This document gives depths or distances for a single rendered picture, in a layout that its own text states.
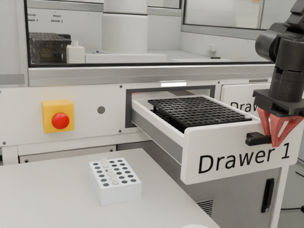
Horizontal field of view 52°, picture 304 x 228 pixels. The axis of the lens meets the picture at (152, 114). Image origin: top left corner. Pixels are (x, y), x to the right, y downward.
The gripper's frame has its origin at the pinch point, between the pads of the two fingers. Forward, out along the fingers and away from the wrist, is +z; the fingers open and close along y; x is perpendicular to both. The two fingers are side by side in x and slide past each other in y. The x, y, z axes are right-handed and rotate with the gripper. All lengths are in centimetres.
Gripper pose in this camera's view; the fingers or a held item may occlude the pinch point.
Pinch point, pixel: (273, 141)
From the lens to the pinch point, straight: 65.5
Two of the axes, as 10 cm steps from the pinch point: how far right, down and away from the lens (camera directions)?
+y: -3.8, -3.7, 8.5
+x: -9.2, 0.8, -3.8
